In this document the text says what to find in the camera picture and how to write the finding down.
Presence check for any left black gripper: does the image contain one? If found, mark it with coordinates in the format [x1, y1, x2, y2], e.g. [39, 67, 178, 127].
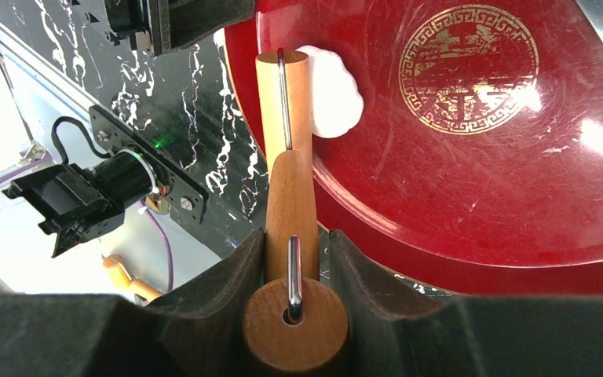
[104, 0, 255, 56]

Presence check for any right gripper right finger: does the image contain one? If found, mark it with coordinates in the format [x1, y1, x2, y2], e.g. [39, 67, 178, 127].
[329, 230, 453, 376]

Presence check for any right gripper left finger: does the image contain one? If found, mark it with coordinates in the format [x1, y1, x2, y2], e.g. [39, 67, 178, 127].
[146, 229, 265, 376]

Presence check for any wooden double-ended pastry roller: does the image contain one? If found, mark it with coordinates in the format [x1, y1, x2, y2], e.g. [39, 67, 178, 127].
[242, 49, 349, 376]

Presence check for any white dough lump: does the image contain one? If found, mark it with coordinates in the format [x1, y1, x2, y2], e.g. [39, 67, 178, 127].
[297, 45, 364, 139]

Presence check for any red round lacquer plate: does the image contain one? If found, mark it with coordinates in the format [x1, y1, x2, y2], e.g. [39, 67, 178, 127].
[225, 1, 603, 295]

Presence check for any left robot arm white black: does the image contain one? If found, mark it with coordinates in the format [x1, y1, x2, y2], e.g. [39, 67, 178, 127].
[0, 1, 268, 257]

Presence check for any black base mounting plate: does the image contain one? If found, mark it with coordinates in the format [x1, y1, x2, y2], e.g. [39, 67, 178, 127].
[89, 105, 209, 231]

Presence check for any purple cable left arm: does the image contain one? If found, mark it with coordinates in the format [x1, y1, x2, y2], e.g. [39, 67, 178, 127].
[137, 205, 175, 295]

